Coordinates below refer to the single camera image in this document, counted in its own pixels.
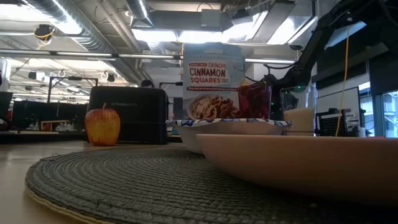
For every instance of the cinnamon squares cereal box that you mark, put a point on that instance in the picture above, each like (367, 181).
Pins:
(211, 74)

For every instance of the red translucent cup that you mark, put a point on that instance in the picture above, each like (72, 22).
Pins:
(255, 101)

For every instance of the black toaster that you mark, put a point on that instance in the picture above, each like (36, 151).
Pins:
(136, 118)

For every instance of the red apple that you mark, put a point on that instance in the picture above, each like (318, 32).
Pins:
(102, 127)

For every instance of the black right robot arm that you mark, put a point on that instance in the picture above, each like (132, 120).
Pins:
(311, 49)

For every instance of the blue patterned white bowl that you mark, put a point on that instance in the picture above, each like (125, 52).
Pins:
(217, 130)

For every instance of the person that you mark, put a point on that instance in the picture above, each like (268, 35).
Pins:
(147, 83)

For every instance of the round grey woven placemat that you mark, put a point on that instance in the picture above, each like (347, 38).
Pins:
(140, 186)

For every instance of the clear glass with milk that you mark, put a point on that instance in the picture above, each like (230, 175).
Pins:
(298, 121)

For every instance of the long ceiling light bar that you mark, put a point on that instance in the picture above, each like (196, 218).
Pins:
(84, 54)

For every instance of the black mesh basket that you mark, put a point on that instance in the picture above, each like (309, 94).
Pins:
(329, 124)

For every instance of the wooden tray with bottles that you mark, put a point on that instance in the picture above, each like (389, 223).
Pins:
(54, 125)

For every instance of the black ceiling dome device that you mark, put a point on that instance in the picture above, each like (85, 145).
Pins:
(44, 31)

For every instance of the dark computer monitor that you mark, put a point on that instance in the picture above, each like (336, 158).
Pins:
(5, 105)

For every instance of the silver ceiling duct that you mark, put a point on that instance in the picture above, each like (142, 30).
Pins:
(77, 28)

